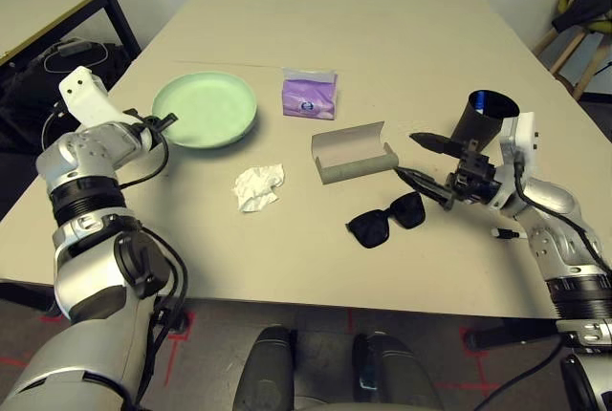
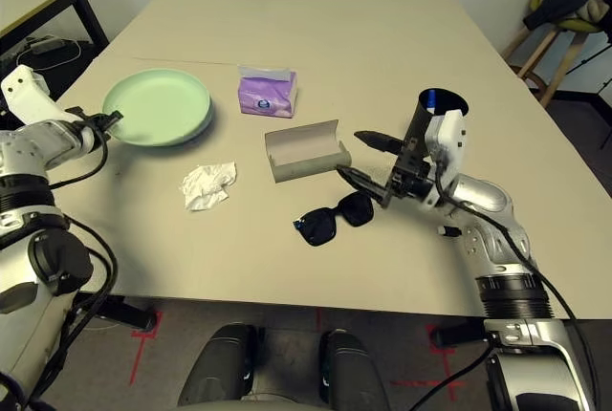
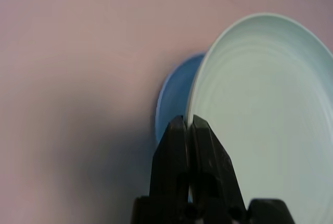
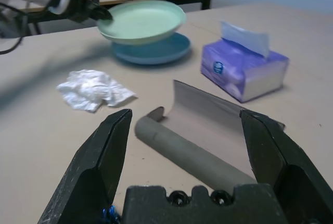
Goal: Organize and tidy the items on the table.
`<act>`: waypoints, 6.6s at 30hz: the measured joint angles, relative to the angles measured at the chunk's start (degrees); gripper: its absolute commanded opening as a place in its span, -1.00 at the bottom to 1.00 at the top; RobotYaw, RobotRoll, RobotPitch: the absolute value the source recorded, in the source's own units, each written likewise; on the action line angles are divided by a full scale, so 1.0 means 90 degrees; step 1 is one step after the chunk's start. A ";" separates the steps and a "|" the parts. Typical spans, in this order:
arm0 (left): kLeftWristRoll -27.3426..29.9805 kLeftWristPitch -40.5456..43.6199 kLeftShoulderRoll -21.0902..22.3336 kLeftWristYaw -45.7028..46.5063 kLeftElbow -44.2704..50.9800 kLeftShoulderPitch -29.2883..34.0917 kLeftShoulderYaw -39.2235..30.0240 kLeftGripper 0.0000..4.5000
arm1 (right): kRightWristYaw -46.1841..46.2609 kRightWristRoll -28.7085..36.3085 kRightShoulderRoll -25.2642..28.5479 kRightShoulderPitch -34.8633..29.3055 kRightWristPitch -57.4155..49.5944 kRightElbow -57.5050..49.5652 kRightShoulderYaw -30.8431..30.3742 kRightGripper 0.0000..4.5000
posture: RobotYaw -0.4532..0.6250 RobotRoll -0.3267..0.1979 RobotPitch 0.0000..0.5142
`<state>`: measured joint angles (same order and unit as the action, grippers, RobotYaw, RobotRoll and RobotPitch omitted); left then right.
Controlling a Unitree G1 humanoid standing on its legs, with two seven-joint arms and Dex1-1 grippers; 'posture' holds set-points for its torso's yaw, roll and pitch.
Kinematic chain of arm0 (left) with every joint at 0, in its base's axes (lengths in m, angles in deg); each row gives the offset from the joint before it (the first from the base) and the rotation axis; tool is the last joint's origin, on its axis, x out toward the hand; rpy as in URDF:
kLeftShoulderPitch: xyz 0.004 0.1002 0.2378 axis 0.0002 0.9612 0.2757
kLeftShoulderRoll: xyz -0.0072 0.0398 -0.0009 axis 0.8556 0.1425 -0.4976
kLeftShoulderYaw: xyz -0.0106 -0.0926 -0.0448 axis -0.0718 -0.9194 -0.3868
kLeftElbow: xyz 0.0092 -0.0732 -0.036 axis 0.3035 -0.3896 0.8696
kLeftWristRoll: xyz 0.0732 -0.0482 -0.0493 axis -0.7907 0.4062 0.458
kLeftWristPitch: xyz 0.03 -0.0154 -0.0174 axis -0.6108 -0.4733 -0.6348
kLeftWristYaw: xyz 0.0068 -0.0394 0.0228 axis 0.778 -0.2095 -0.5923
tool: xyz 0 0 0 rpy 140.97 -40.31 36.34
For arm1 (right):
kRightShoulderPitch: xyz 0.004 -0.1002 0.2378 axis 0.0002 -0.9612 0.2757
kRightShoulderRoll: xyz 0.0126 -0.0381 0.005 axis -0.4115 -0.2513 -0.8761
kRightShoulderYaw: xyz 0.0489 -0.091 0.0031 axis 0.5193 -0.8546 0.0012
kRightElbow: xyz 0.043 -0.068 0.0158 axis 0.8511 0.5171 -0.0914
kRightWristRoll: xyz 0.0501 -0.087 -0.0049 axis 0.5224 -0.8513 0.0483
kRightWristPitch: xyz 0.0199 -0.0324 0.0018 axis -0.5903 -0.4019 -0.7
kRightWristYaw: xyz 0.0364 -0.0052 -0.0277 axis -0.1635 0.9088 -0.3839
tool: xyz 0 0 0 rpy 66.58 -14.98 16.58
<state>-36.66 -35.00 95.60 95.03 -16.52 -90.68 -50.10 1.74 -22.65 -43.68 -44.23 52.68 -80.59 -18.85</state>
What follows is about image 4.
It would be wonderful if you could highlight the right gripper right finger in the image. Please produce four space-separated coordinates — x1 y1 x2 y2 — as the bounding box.
239 109 333 224

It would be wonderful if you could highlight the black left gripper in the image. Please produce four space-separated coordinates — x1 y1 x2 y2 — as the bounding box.
65 0 115 23

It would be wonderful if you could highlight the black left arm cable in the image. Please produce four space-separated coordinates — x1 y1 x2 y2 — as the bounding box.
0 2 42 55

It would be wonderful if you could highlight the white tissue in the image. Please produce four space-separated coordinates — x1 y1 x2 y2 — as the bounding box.
56 69 137 113

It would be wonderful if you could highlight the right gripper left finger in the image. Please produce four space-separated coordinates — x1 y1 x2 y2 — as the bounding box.
37 108 133 224

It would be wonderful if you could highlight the purple tissue pack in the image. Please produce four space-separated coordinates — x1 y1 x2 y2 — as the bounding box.
200 20 290 104

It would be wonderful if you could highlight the light green plate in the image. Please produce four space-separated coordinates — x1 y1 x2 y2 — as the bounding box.
96 0 187 46

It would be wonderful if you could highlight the light blue plate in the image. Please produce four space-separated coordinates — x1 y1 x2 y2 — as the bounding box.
111 31 192 65

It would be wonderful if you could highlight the grey glasses case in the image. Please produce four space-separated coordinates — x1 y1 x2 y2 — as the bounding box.
134 79 286 191

